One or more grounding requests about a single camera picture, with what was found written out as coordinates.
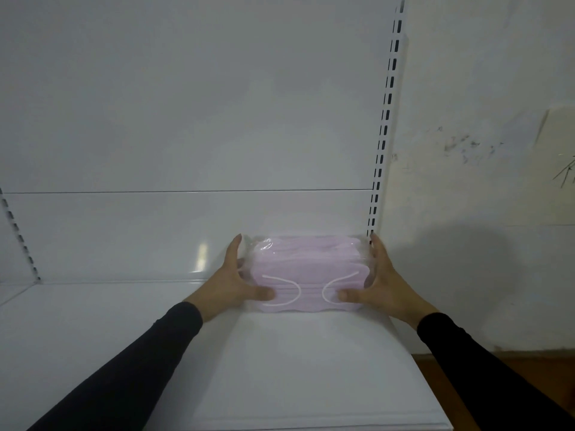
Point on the person's left thumb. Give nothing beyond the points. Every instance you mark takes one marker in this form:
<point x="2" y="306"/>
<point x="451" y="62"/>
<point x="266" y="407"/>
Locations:
<point x="259" y="293"/>

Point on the person's left hand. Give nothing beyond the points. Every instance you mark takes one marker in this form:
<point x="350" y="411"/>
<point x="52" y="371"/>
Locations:
<point x="223" y="286"/>

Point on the white slotted shelf upright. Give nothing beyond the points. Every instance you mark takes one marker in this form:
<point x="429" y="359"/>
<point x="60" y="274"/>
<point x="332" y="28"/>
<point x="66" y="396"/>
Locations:
<point x="19" y="237"/>
<point x="387" y="116"/>

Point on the person's right hand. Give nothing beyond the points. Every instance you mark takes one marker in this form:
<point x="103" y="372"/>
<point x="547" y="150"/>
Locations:
<point x="387" y="291"/>

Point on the person's right thumb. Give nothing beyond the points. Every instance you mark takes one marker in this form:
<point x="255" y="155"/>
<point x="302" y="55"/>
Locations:
<point x="353" y="295"/>

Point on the white metal shelf unit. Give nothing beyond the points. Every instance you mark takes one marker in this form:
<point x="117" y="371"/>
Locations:
<point x="197" y="219"/>

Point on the person's right forearm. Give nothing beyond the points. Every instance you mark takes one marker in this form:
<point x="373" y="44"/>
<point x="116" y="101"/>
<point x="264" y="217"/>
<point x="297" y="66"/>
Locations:
<point x="487" y="377"/>

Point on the person's left forearm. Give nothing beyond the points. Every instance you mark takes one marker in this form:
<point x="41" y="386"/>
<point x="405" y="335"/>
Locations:
<point x="121" y="372"/>

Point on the pack of pink face masks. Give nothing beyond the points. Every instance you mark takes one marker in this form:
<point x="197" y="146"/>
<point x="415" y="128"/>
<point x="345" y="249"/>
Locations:
<point x="307" y="273"/>

